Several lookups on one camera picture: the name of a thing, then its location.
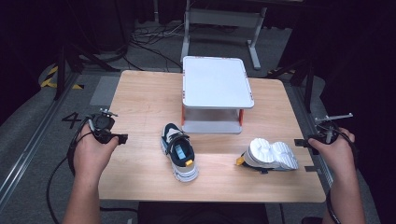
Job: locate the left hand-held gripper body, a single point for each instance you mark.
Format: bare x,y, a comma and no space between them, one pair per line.
101,124

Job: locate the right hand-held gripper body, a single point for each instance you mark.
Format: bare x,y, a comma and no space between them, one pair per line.
328,127

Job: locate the person's right hand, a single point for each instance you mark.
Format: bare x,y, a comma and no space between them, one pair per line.
334,155

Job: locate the person's left hand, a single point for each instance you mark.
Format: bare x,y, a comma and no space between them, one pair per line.
90,155

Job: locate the navy and white sneaker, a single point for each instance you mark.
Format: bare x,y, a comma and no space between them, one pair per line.
271,155
180,152

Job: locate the black metal stand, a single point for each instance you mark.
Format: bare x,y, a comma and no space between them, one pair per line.
303,77
67,68

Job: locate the white two-tier shoe rack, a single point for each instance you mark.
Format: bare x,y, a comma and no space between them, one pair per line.
216,84

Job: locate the grey metal floor rail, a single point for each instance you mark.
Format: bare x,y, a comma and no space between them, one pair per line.
311,130
28,149

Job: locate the grey metal table frame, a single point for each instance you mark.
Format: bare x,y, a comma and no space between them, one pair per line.
218,18

